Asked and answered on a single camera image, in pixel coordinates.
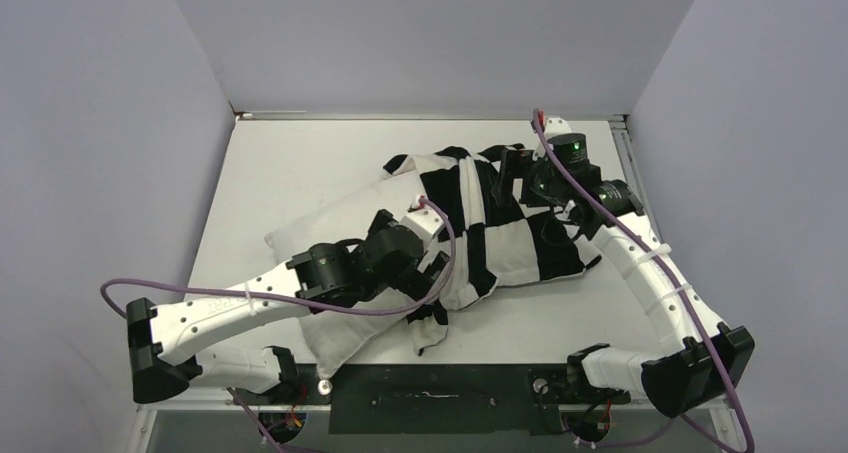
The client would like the black white checkered pillowcase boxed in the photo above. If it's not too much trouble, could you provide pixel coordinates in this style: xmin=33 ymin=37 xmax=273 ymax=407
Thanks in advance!
xmin=383 ymin=145 xmax=602 ymax=355

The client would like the white pillow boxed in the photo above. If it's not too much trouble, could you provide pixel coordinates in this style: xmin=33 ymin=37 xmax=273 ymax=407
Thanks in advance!
xmin=265 ymin=173 xmax=426 ymax=380

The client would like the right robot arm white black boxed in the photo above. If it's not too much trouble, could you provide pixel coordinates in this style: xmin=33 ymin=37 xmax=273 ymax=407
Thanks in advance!
xmin=495 ymin=133 xmax=755 ymax=418

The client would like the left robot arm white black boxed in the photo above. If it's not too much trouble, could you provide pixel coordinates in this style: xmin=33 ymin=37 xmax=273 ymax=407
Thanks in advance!
xmin=124 ymin=205 xmax=453 ymax=404

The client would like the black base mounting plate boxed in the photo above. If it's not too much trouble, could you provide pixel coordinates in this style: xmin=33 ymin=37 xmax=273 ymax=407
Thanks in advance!
xmin=237 ymin=364 xmax=631 ymax=435

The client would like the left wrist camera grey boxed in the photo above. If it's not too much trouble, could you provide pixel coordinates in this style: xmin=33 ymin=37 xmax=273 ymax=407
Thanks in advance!
xmin=400 ymin=204 xmax=444 ymax=246

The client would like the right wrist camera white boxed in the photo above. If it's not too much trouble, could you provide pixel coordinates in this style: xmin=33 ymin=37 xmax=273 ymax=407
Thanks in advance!
xmin=540 ymin=116 xmax=573 ymax=139

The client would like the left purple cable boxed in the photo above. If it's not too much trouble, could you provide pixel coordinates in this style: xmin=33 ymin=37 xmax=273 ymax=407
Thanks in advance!
xmin=100 ymin=196 xmax=458 ymax=453

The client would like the purple cable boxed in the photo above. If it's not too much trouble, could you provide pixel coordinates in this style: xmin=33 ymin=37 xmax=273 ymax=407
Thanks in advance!
xmin=531 ymin=108 xmax=757 ymax=453
xmin=100 ymin=196 xmax=458 ymax=453

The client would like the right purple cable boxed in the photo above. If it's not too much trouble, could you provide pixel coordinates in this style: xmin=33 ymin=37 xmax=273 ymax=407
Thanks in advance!
xmin=531 ymin=108 xmax=757 ymax=453

